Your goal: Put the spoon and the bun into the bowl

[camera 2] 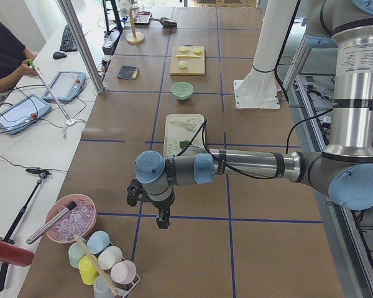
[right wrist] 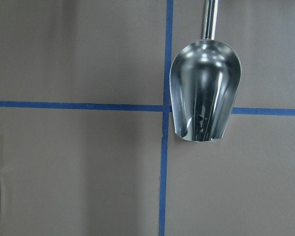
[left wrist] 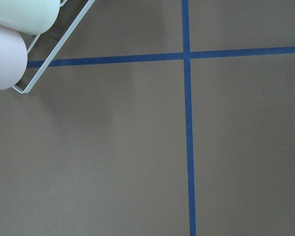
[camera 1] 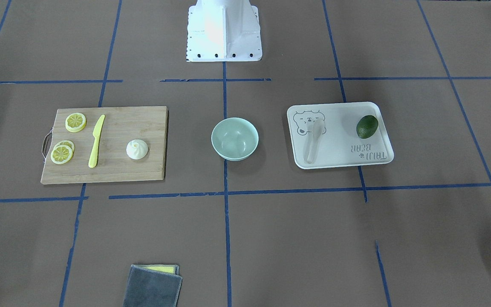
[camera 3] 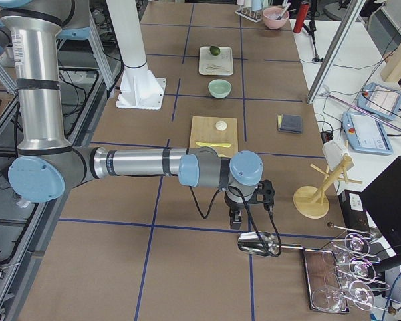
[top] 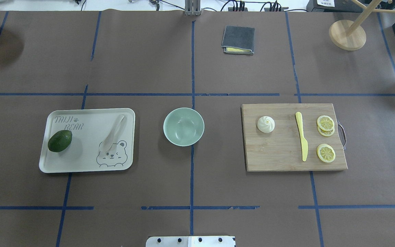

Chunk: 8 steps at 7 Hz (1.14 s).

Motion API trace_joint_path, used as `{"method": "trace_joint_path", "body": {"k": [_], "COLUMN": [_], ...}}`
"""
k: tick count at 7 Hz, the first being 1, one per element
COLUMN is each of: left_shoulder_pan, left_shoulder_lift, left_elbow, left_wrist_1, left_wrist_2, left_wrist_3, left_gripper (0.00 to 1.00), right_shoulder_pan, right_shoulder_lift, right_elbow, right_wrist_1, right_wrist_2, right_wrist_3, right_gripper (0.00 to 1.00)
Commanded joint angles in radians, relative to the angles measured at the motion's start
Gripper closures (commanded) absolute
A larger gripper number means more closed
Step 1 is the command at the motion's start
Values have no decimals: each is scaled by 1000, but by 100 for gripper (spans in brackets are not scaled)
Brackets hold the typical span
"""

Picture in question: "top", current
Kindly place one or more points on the white steamed bun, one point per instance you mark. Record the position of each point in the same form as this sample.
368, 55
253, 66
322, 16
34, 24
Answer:
265, 124

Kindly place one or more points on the white ceramic spoon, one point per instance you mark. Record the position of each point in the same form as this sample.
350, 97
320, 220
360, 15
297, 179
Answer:
106, 144

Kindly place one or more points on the mint green bowl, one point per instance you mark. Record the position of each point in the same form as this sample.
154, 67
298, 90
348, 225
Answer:
183, 126

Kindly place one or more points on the wooden cutting board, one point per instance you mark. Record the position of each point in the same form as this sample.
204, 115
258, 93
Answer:
280, 150

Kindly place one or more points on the grey folded cloth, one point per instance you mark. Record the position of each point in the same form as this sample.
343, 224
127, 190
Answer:
238, 40

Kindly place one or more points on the cream bear serving tray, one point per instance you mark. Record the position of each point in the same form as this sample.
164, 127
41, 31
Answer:
89, 128

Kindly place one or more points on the yellow plastic knife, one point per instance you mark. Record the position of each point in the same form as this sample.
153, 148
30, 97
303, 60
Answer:
303, 142

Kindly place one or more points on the upper lemon slice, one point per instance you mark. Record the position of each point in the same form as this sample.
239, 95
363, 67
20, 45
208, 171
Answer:
325, 123

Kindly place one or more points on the lower lemon slice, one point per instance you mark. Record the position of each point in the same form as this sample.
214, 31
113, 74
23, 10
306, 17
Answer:
326, 153

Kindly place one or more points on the wooden mug tree stand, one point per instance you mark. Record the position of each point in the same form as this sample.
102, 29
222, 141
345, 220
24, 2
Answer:
349, 35

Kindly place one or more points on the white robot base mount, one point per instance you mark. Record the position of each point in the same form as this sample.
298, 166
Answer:
191, 241

